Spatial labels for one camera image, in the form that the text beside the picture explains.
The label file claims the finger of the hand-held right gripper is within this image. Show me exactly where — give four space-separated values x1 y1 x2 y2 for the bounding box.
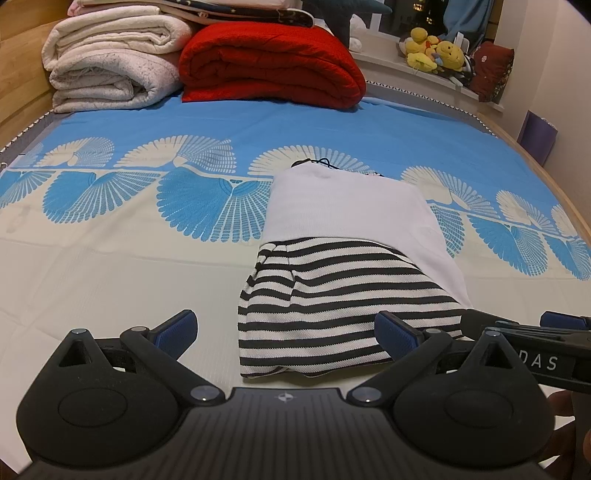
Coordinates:
539 311 591 331
461 308 511 340

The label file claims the red folded blanket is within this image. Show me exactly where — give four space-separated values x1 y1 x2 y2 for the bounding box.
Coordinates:
179 23 368 110

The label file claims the wooden headboard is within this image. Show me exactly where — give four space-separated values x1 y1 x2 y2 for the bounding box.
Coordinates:
0 23 62 149

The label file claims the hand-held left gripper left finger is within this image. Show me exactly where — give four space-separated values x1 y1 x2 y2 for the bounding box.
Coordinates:
45 309 227 407

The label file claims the person's right hand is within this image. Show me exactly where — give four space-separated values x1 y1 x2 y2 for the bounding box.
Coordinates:
538 388 591 464

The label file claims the wooden bed frame edge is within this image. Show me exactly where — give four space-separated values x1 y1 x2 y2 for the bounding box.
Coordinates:
475 111 591 245

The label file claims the purple box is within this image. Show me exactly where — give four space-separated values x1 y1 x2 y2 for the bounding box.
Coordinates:
517 111 558 166

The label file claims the yellow round plush toy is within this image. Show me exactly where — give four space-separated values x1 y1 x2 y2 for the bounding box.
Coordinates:
434 41 467 73

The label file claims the blue curtain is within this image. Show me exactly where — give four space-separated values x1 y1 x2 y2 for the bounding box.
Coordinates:
441 0 503 48

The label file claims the window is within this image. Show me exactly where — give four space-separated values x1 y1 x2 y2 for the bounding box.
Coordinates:
369 0 450 38

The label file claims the striped hoodie with white vest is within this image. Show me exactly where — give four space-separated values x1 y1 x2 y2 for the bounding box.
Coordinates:
238 158 475 380

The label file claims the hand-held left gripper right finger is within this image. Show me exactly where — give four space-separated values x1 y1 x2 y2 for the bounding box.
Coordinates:
345 310 525 407

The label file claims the white textured folded blanket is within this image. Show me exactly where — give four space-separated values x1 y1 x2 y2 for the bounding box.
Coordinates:
48 50 183 114

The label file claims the yellow duck plush toy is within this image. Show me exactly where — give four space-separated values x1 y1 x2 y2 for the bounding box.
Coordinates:
405 28 440 75

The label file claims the cream folded blanket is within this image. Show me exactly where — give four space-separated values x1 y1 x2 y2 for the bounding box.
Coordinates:
42 14 195 71

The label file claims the navy trimmed folded cloth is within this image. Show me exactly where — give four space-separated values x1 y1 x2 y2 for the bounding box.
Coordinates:
159 0 318 29

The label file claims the blue patterned bed sheet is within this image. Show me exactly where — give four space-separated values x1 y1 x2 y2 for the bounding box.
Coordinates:
0 90 591 462

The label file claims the dark red cushion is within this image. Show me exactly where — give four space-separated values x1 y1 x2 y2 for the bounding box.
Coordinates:
468 41 516 103

